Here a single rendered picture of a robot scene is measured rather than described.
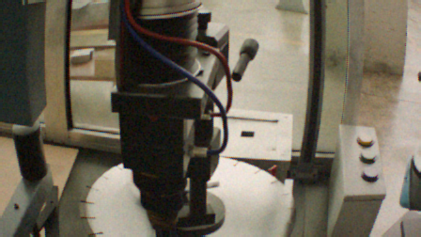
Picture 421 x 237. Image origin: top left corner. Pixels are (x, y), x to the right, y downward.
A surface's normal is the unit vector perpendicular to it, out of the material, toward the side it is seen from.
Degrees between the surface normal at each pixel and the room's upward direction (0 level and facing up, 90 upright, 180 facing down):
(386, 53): 88
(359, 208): 90
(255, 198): 0
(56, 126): 90
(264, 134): 0
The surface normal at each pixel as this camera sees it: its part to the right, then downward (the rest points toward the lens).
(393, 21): 0.04, 0.48
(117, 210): 0.03, -0.88
